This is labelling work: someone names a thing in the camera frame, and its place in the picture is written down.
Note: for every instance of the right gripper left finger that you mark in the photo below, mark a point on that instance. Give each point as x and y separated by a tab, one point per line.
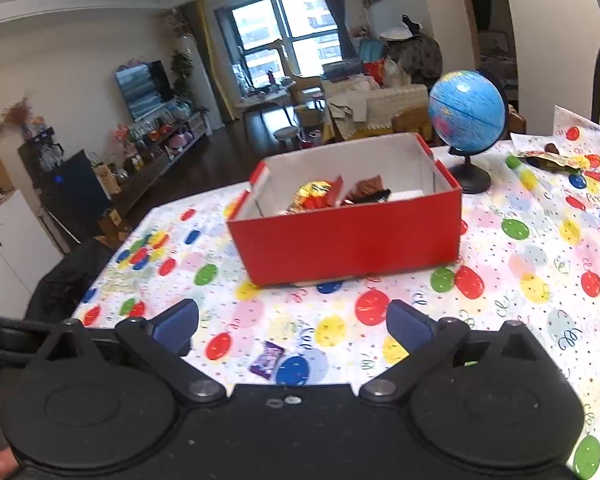
159	345

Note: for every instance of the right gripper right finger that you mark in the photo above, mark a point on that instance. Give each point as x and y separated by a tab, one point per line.
430	344

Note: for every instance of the purple candy wrapper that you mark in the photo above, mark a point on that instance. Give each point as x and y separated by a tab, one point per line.
267	360

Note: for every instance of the brown Oreo snack bag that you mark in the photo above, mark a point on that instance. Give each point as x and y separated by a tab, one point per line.
370	190

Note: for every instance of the red yellow chips bag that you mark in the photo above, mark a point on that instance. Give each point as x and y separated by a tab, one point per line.
316	195

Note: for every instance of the person's hand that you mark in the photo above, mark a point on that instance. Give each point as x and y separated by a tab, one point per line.
8	463

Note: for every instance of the red cardboard box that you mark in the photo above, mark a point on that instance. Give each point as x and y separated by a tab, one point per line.
418	227

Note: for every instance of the balloon pattern tablecloth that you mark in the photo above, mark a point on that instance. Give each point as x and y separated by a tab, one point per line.
529	251

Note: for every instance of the TV cabinet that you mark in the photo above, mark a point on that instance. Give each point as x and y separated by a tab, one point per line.
142	171

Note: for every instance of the snack wrapper near globe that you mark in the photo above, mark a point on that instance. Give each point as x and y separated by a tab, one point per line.
550	161

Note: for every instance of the blue desk globe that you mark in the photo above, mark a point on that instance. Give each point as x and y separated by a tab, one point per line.
468	111

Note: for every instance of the small round stool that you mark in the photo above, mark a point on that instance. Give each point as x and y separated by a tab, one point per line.
287	136

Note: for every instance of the sofa with cream cover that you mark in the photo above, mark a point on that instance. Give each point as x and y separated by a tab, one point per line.
357	107

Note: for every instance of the television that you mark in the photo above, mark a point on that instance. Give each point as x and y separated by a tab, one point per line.
144	87

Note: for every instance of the coffee table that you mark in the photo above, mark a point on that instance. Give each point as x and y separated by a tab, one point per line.
262	101

